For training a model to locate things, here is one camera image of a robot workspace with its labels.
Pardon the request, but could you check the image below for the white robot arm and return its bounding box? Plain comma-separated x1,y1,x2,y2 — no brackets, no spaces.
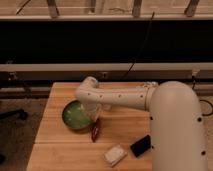
75,77,208,171

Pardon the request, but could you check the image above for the dark red pepper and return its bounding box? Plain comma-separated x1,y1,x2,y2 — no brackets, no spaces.
91,120,101,143

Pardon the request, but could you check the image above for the white rectangular block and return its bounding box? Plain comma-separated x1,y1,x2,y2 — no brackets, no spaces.
104,145,127,167

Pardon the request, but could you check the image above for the black office chair base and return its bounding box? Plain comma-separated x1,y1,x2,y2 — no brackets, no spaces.
0,109,28,120

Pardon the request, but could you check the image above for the thin black hanging cable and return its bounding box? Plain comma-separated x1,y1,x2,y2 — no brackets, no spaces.
120,11,156,81

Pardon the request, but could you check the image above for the green ceramic bowl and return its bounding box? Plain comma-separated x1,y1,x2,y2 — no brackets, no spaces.
62,100,93,130

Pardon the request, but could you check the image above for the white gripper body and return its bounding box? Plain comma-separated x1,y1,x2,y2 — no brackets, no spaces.
83,103,101,122

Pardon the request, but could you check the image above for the black rectangular block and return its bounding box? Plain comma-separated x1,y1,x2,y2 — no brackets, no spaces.
130,135,151,157

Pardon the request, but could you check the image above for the black cable on floor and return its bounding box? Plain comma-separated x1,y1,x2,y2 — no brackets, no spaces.
190,75,213,118

